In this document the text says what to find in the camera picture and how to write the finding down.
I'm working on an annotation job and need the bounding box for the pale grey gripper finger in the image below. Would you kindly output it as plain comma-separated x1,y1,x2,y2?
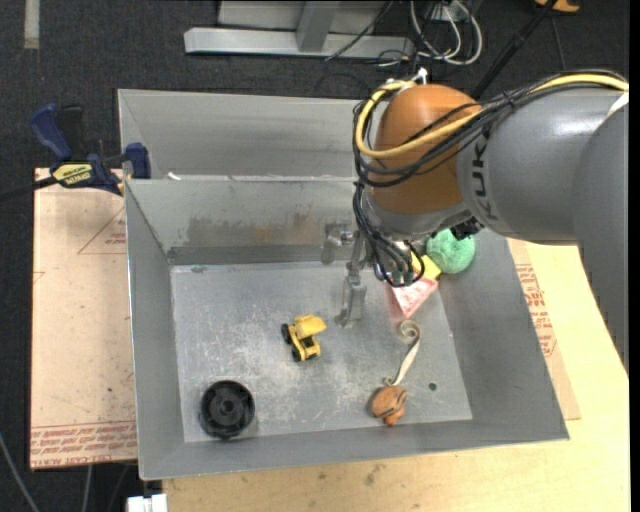
338,272,368,329
320,223,353,265

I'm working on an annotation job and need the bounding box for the yellow block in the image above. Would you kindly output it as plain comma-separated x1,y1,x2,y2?
418,254,444,282

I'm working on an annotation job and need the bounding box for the pink triangular packet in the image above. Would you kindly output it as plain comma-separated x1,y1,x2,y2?
383,277,440,320

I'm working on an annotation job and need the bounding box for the yellow toy truck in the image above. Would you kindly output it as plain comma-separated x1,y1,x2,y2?
280,313,328,363

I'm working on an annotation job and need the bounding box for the fuzzy green ball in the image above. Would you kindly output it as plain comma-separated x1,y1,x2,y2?
424,228,477,275

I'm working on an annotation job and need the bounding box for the grey metal bin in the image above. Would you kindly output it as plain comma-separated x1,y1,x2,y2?
117,88,571,482

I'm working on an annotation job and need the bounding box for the black round disc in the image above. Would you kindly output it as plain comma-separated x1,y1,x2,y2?
199,379,257,441

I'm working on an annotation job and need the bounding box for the brown cardboard board, red print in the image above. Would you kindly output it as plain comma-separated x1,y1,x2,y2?
29,167,582,471

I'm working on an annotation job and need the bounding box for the orange toy with beige strap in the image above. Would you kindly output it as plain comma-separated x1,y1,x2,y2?
367,320,423,428

